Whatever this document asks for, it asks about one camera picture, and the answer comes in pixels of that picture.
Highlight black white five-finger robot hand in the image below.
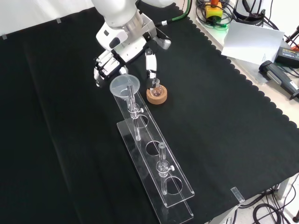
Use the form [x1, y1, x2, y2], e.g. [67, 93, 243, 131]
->
[93, 23, 162, 91]

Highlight clear plastic funnel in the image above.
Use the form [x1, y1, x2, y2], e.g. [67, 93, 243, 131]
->
[109, 74, 140, 101]

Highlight clear acrylic funnel stand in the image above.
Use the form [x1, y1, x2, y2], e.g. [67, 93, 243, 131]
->
[114, 84, 196, 224]

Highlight small round-bottom glass flask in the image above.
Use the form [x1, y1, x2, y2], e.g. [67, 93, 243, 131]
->
[150, 78, 164, 98]

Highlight yellow stop button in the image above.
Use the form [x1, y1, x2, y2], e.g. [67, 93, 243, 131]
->
[205, 0, 222, 21]

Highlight black bench cloth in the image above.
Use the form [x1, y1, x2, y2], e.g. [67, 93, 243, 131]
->
[0, 2, 299, 224]

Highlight pale board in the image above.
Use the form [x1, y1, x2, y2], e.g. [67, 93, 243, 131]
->
[221, 20, 285, 65]

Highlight white black cylindrical base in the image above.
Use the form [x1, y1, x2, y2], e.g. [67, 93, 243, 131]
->
[233, 0, 274, 23]

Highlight black grey handheld device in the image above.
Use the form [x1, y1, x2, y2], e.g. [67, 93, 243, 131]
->
[258, 60, 299, 100]

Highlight black power adapter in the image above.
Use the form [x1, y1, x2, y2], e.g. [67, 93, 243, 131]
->
[274, 45, 299, 69]

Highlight clear cloth clip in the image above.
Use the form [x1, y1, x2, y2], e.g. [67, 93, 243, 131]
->
[230, 186, 245, 203]

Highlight green cable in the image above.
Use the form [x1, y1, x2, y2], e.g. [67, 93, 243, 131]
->
[154, 0, 192, 26]

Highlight brown cork ring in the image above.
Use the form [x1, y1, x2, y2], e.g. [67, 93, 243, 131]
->
[146, 85, 168, 105]

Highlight coiled black cable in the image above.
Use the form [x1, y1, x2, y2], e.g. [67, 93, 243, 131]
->
[195, 0, 232, 27]

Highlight black floor cables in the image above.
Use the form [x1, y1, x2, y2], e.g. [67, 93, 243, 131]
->
[238, 179, 299, 224]

